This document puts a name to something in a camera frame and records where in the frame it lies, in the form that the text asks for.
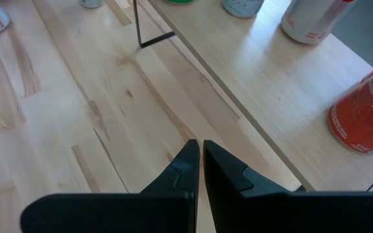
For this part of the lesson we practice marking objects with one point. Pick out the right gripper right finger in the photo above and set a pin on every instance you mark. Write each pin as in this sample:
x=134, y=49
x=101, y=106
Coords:
x=287, y=213

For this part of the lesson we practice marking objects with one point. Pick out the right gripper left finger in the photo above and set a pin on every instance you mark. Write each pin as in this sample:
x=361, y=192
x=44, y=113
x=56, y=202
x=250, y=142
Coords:
x=125, y=213

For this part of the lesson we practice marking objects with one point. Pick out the red Fanta can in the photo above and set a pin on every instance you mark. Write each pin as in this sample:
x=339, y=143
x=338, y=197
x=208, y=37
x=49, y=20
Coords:
x=361, y=123

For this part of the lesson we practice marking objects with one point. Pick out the silver Diet Coke can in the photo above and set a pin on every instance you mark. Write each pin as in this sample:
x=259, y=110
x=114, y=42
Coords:
x=312, y=22

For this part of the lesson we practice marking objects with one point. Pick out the slim Celsius can black lid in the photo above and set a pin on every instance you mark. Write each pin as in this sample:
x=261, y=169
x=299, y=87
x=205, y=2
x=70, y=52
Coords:
x=243, y=8

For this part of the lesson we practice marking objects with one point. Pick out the wooden shelf black metal frame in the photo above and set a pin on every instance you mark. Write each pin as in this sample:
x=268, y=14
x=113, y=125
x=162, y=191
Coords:
x=270, y=97

